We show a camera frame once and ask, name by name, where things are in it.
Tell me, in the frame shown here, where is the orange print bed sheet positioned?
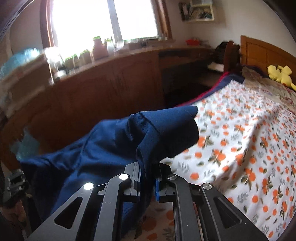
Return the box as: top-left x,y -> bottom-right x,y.
120,78 -> 296,241

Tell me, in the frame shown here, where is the red bowl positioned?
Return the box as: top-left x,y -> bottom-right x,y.
186,39 -> 201,46

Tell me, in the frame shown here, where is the wooden desk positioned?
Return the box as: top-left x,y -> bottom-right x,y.
1,46 -> 213,170

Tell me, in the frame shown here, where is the yellow plush toy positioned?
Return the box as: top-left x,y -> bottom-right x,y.
267,65 -> 295,91

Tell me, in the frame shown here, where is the navy blue garment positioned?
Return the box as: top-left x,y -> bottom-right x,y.
21,105 -> 199,235

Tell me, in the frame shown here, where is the window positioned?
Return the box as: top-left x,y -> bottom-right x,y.
40,1 -> 173,58

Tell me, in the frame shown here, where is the wooden headboard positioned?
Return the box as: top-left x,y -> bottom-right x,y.
240,35 -> 296,84

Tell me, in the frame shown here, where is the floral quilt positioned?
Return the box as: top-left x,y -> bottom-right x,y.
242,67 -> 296,114

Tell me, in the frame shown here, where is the white wall shelf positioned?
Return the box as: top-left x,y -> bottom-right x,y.
178,0 -> 215,22

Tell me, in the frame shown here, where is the pink bottle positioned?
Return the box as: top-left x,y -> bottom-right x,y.
92,36 -> 109,60

